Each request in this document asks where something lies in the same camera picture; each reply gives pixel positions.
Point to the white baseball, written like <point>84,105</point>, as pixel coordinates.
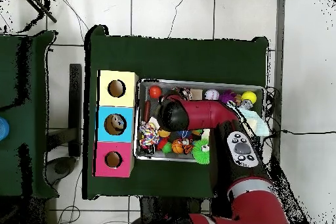
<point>212,94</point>

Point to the dark green tablecloth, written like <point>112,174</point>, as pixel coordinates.
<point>184,61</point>

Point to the blue round disc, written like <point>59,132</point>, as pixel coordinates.
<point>3,128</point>

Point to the small orange basketball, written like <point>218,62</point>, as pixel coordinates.
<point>178,147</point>

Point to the black rod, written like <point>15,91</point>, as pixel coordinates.
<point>42,7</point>

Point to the black panel stand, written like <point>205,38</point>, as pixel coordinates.
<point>75,103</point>

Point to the grey round stand base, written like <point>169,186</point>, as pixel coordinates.
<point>63,167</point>

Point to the green spiky ball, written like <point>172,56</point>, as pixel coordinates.
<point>201,152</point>

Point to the red maraca rattle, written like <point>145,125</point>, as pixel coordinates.
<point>155,91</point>

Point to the mint knitted cloth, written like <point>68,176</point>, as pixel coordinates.
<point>257,121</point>

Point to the dark green side cloth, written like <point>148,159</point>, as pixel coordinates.
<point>37,103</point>

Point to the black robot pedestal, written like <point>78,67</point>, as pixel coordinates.
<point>168,205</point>

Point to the tiger striped toy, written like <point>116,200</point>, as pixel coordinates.
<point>188,148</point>

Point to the clear shallow mesh bin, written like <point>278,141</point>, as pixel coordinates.
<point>144,154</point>

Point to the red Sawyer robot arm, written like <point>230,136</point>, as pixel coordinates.
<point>205,113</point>

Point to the wooden box with three holes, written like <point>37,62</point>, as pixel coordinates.
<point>115,113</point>

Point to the purple monster toy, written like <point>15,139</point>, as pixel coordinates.
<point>227,97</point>

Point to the yellow ball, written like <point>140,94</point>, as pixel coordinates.
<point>249,97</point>

